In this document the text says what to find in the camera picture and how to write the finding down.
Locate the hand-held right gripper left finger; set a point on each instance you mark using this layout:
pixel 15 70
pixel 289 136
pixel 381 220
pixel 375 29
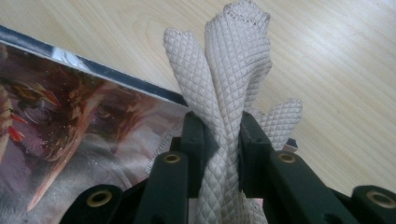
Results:
pixel 196 146

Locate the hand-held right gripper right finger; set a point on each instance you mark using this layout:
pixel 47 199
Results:
pixel 253 149

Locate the white quilted cloth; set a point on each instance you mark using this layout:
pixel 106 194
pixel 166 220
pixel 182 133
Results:
pixel 230 77

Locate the glossy illustrated magazine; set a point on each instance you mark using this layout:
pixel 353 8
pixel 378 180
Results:
pixel 77 124

